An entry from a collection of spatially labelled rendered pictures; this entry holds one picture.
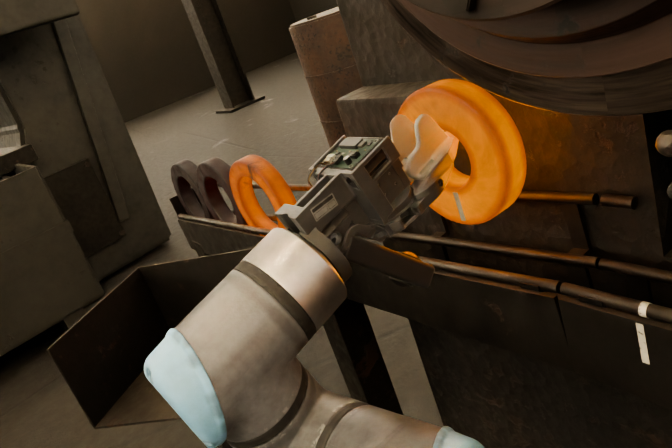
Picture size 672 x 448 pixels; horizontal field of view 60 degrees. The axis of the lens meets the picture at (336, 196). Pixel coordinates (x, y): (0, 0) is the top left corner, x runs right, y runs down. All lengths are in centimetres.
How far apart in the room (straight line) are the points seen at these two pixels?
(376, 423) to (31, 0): 264
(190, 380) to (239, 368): 4
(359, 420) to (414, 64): 48
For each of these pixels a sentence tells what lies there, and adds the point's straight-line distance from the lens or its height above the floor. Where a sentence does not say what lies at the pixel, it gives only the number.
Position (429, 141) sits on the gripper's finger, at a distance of 57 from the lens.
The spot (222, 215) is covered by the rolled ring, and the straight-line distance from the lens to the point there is 130.
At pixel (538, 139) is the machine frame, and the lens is 63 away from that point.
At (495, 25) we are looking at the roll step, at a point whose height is 96.
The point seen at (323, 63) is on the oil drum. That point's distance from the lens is 328.
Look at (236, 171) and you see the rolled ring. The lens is 108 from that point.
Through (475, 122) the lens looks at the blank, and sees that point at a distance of 57.
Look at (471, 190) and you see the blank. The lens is 61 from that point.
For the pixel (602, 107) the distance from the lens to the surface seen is 46.
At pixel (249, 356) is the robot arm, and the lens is 46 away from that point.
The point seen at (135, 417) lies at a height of 59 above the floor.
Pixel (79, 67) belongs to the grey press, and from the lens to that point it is 319.
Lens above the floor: 103
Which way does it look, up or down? 19 degrees down
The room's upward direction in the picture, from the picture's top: 19 degrees counter-clockwise
